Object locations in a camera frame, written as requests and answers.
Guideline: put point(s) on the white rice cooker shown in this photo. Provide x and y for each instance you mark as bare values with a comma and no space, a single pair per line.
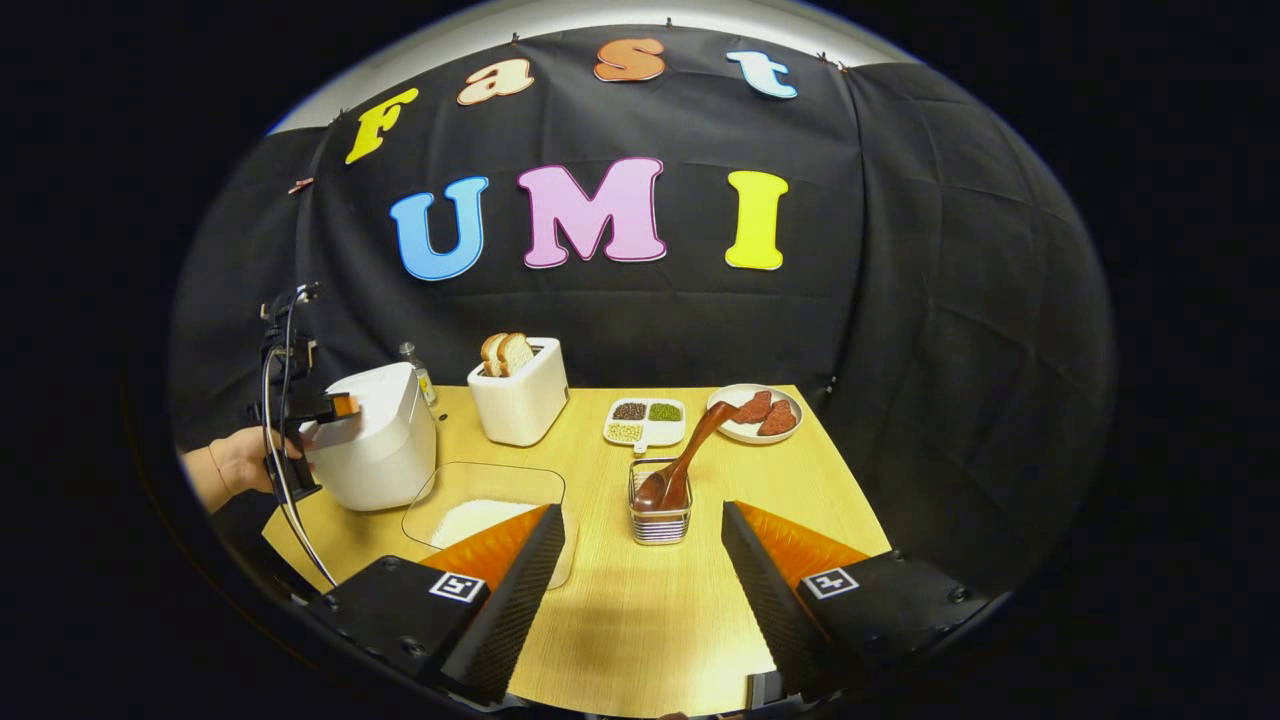
385,450

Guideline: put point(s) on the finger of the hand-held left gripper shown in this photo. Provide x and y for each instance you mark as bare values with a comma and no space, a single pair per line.
343,407

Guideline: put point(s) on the white rice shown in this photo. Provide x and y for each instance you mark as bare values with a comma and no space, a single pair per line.
475,520

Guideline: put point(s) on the clear plastic container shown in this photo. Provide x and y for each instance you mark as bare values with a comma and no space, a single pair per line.
480,480

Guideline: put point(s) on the small glass bottle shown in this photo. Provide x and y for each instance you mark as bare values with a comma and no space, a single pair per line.
422,378

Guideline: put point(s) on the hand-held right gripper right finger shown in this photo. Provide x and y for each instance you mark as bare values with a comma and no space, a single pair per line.
770,610

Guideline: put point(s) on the white divided grain dish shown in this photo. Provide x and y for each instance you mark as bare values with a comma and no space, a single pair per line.
665,432

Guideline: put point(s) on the toasted bread slice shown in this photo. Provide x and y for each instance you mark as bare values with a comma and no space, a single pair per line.
492,355
516,353

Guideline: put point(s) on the brown wooden spoon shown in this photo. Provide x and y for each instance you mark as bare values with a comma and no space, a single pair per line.
700,440

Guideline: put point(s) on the red meat slice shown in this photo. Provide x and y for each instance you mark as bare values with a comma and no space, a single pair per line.
757,407
778,419

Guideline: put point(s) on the white toaster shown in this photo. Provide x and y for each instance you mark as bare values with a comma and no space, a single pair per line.
520,410

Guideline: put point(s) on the white round plate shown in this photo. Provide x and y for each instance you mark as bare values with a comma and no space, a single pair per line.
725,425

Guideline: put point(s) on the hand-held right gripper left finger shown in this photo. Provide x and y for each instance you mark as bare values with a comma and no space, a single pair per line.
515,605

